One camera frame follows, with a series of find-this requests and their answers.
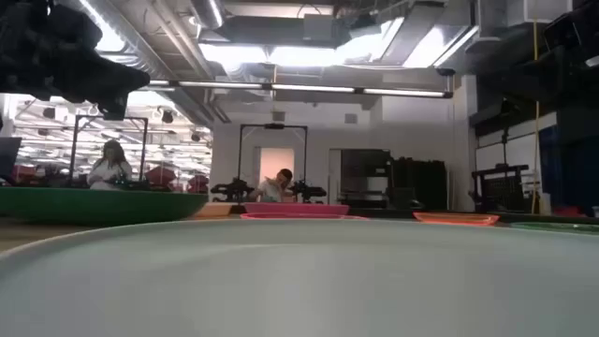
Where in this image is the dark green plastic bowl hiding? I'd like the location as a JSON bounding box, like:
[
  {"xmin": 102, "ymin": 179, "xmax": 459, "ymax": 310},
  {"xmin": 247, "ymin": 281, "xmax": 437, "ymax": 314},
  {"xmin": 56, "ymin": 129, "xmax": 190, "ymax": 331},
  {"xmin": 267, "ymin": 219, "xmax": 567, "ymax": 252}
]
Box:
[{"xmin": 0, "ymin": 185, "xmax": 210, "ymax": 227}]

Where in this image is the silver ceiling duct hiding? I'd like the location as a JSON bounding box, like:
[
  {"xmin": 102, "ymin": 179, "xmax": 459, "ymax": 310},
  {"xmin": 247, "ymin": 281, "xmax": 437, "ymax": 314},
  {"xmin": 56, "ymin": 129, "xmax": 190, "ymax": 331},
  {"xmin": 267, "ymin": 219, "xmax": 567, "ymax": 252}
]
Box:
[{"xmin": 74, "ymin": 0, "xmax": 224, "ymax": 81}]

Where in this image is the long ceiling light strip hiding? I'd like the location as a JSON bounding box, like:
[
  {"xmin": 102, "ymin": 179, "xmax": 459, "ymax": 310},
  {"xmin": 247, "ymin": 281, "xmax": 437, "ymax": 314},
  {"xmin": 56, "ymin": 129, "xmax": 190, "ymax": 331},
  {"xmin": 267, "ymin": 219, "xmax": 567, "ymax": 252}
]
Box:
[{"xmin": 147, "ymin": 79, "xmax": 454, "ymax": 99}]

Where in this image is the person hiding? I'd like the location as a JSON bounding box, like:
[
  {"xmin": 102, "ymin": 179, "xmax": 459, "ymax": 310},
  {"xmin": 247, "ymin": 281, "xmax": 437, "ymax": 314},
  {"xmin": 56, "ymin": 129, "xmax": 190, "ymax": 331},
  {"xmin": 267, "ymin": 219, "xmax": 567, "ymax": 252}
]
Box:
[
  {"xmin": 247, "ymin": 168, "xmax": 296, "ymax": 203},
  {"xmin": 86, "ymin": 139, "xmax": 134, "ymax": 191}
]

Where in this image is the black station frame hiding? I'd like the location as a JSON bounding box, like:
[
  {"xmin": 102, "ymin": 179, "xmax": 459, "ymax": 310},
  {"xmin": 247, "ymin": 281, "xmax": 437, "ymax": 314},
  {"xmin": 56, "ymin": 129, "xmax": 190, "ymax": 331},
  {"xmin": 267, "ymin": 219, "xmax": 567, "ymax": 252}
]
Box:
[
  {"xmin": 238, "ymin": 123, "xmax": 309, "ymax": 188},
  {"xmin": 69, "ymin": 114, "xmax": 149, "ymax": 186}
]

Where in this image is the black cabinet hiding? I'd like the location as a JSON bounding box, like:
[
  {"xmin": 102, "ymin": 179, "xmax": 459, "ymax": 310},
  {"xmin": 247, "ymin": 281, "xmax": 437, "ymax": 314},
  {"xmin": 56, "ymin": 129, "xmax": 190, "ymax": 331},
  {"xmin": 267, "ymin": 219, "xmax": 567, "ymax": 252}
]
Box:
[{"xmin": 340, "ymin": 148, "xmax": 448, "ymax": 210}]

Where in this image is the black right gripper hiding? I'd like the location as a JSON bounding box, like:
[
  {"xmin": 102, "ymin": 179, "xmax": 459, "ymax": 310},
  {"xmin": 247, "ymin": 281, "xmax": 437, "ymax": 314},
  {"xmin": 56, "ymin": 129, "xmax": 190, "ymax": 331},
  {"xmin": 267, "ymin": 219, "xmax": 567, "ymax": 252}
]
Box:
[{"xmin": 479, "ymin": 0, "xmax": 599, "ymax": 116}]

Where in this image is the red machine cover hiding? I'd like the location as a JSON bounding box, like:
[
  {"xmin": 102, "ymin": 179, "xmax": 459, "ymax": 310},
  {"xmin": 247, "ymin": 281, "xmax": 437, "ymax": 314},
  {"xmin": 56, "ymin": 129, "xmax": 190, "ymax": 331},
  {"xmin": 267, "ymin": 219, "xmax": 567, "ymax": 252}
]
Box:
[
  {"xmin": 186, "ymin": 174, "xmax": 211, "ymax": 194},
  {"xmin": 144, "ymin": 166, "xmax": 177, "ymax": 188}
]

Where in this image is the grey ceiling box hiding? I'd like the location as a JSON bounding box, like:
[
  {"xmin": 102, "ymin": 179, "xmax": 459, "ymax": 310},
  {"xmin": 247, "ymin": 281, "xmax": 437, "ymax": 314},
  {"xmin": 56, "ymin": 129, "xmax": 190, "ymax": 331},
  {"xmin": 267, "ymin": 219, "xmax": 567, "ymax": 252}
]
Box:
[{"xmin": 302, "ymin": 13, "xmax": 338, "ymax": 44}]

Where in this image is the dark monitor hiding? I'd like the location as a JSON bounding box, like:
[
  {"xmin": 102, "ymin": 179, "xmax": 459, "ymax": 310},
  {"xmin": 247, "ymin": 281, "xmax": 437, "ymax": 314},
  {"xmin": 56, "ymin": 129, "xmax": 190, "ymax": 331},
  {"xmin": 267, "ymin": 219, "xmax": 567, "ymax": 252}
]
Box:
[{"xmin": 0, "ymin": 136, "xmax": 22, "ymax": 183}]

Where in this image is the orange plastic plate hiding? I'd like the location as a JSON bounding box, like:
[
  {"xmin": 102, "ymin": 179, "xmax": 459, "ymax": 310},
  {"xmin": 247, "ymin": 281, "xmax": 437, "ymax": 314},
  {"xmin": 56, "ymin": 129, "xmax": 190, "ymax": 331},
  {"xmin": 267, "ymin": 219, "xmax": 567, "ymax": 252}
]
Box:
[{"xmin": 412, "ymin": 211, "xmax": 501, "ymax": 227}]

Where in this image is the large pale mint plastic plate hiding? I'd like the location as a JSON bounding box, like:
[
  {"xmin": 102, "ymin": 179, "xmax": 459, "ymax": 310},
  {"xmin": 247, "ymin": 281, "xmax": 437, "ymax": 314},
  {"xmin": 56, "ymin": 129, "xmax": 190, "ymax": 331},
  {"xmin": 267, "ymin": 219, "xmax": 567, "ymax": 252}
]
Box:
[{"xmin": 0, "ymin": 218, "xmax": 599, "ymax": 337}]

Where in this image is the red plastic plate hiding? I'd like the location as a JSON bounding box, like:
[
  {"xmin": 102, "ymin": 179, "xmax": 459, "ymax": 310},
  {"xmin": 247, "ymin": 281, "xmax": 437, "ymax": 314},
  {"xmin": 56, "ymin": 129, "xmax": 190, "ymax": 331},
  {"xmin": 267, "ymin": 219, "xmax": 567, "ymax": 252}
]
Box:
[{"xmin": 240, "ymin": 212, "xmax": 371, "ymax": 222}]

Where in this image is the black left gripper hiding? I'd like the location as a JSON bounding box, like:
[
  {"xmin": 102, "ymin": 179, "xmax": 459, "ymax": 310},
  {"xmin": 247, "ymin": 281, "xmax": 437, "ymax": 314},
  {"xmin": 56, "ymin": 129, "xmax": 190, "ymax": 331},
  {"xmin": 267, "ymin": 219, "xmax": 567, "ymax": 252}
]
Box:
[{"xmin": 0, "ymin": 0, "xmax": 152, "ymax": 122}]

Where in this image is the pink plastic plate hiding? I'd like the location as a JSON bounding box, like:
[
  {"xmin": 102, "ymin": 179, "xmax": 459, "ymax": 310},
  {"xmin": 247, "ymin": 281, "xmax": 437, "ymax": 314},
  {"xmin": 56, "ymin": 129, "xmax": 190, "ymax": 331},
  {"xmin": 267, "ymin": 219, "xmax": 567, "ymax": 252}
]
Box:
[{"xmin": 242, "ymin": 201, "xmax": 351, "ymax": 216}]

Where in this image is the black metal table frame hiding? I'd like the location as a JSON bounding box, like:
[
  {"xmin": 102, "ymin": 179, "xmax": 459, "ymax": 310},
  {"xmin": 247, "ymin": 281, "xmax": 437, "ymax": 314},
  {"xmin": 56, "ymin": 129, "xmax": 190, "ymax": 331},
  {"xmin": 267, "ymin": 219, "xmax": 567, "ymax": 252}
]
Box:
[{"xmin": 348, "ymin": 208, "xmax": 599, "ymax": 225}]

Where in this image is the black cart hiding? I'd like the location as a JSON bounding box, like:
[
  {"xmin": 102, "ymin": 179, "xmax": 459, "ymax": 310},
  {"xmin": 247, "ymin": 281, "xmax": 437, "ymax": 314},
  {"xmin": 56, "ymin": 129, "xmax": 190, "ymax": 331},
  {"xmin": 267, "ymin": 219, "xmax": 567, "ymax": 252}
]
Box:
[{"xmin": 471, "ymin": 163, "xmax": 530, "ymax": 214}]

